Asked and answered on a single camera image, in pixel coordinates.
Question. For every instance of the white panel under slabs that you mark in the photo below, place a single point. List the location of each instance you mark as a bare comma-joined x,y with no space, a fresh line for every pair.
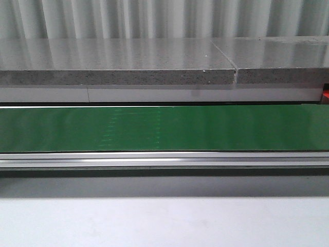
160,93

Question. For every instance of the grey stone slab left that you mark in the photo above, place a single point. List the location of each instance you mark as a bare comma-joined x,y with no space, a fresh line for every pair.
113,62

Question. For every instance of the grey stone slab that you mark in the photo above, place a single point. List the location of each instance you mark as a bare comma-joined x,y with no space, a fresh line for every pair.
277,60
113,62

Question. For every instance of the green conveyor belt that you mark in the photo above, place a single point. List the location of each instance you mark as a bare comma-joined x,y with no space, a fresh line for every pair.
291,127

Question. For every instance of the grey stone slab right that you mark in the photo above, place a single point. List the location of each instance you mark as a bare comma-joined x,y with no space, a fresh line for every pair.
277,60

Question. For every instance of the red object behind conveyor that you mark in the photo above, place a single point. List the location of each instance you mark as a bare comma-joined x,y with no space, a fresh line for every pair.
325,95

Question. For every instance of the white curtain backdrop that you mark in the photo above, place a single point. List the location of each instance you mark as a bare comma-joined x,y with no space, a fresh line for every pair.
162,19

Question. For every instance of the aluminium conveyor side rail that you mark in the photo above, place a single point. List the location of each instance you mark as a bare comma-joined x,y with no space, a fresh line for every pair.
164,159

